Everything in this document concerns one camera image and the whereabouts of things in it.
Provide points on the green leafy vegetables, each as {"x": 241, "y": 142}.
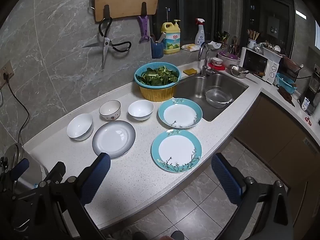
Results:
{"x": 157, "y": 76}

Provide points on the white microwave oven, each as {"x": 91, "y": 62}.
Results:
{"x": 257, "y": 63}

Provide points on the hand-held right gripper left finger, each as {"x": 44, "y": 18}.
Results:
{"x": 96, "y": 178}

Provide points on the small potted plant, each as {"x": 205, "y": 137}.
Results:
{"x": 222, "y": 38}

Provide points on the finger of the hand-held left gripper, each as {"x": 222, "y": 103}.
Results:
{"x": 21, "y": 167}
{"x": 58, "y": 171}

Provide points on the stainless steel sink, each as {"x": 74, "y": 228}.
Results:
{"x": 190, "y": 90}

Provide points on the red small scissors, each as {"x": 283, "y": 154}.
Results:
{"x": 308, "y": 120}

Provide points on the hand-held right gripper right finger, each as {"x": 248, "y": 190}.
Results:
{"x": 226, "y": 180}

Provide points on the white spray bottle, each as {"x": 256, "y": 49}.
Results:
{"x": 200, "y": 36}

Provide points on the yellow plastic basket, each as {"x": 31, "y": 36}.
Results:
{"x": 156, "y": 95}

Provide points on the dark window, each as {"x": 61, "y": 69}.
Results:
{"x": 195, "y": 5}

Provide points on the small white bowl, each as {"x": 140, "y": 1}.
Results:
{"x": 140, "y": 110}

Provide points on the steel rice cooker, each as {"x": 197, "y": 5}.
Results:
{"x": 30, "y": 172}

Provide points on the wall power socket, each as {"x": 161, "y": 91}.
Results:
{"x": 6, "y": 70}

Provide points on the chopstick holder with chopsticks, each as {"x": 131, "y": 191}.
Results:
{"x": 252, "y": 42}

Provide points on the white wrapped pack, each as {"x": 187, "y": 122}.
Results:
{"x": 190, "y": 47}

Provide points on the chrome faucet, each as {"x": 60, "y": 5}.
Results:
{"x": 203, "y": 55}

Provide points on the brown base cabinet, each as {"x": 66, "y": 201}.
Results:
{"x": 280, "y": 140}

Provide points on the blue utensil cup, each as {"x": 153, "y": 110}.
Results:
{"x": 157, "y": 51}

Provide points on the black kitchen appliance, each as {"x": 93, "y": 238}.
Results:
{"x": 311, "y": 92}

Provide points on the dark slipper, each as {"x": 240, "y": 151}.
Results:
{"x": 177, "y": 235}
{"x": 140, "y": 236}

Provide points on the yellow sponge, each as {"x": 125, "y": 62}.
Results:
{"x": 190, "y": 71}

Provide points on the white utensil tray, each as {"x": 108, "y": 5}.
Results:
{"x": 271, "y": 52}

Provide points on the purple peeler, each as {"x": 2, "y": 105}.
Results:
{"x": 143, "y": 27}

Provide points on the black wall hook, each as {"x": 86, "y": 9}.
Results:
{"x": 106, "y": 11}
{"x": 143, "y": 9}

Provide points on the teal plastic colander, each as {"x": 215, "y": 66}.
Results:
{"x": 138, "y": 76}

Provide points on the teal plastic basket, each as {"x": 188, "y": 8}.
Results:
{"x": 285, "y": 81}

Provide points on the yellow dish soap bottle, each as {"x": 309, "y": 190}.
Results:
{"x": 171, "y": 40}

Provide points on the small patterned bowl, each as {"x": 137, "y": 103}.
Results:
{"x": 110, "y": 110}

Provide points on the steel strainer bowl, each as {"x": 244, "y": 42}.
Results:
{"x": 237, "y": 71}

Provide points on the teal floral plate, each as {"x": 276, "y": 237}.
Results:
{"x": 180, "y": 113}
{"x": 176, "y": 150}

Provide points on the dark brown wooden board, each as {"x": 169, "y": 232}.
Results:
{"x": 286, "y": 96}

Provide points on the large white bowl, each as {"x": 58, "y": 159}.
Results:
{"x": 79, "y": 127}

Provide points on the grey rimmed plate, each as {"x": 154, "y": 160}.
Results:
{"x": 113, "y": 137}

